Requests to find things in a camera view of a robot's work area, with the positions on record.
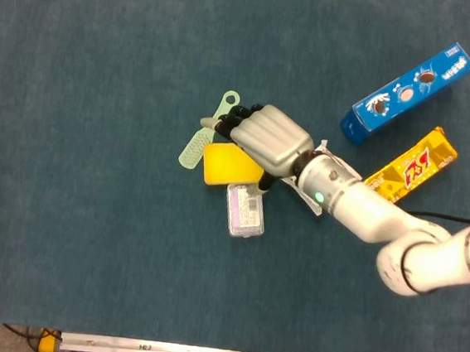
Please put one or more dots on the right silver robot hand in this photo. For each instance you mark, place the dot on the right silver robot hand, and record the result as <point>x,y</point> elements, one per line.
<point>272,140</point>

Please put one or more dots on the blue cookie box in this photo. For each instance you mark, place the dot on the blue cookie box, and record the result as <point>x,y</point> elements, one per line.
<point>405,94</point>

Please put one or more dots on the teal carpet table cover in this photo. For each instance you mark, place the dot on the teal carpet table cover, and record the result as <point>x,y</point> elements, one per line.
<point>125,278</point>

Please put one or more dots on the yellow floor block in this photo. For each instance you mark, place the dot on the yellow floor block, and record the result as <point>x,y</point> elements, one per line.
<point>48,343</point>

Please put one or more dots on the white burger snack packet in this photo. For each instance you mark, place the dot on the white burger snack packet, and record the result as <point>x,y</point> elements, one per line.
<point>306,195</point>

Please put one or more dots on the green plastic brush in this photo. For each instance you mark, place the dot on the green plastic brush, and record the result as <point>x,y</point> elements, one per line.
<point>193,155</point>

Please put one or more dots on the clear plastic box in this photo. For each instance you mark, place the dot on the clear plastic box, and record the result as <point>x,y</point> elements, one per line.
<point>245,212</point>

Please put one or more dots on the yellow snack bag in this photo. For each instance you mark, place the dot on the yellow snack bag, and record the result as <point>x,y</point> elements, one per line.
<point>415,168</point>

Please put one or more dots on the yellow sponge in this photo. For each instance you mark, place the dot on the yellow sponge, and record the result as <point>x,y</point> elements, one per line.
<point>227,165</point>

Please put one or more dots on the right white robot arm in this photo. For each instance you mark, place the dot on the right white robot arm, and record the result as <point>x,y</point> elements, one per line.
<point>373,214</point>

